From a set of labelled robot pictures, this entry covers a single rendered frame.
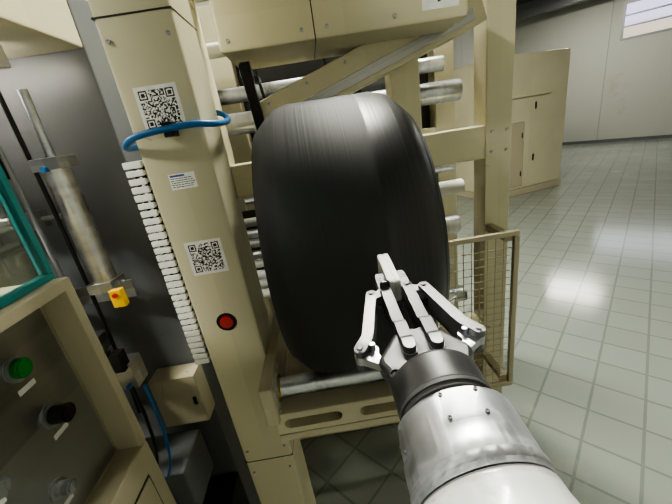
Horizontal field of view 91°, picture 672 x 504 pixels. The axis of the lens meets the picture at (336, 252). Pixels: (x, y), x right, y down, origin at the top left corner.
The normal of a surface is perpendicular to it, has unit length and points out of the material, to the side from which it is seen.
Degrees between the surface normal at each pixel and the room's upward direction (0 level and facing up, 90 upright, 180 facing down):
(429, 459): 47
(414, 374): 37
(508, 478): 5
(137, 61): 90
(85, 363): 90
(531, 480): 18
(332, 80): 90
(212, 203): 90
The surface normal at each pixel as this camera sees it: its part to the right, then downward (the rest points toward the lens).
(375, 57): 0.07, 0.34
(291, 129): -0.07, -0.57
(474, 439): -0.27, -0.84
